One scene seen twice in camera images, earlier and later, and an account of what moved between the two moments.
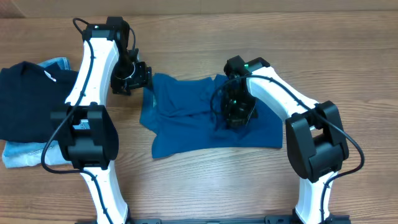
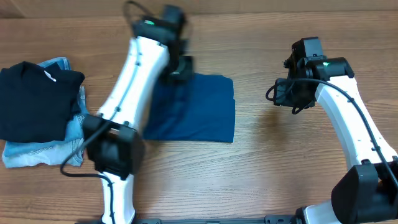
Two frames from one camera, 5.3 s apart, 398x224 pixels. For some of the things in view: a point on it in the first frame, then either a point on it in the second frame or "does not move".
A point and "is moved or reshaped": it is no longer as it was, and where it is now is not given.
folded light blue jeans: (16, 154) does not move
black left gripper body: (142, 76) to (181, 70)
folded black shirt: (32, 101) does not move
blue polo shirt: (184, 115) is moved or reshaped
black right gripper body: (237, 119) to (286, 96)
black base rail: (244, 220) does not move
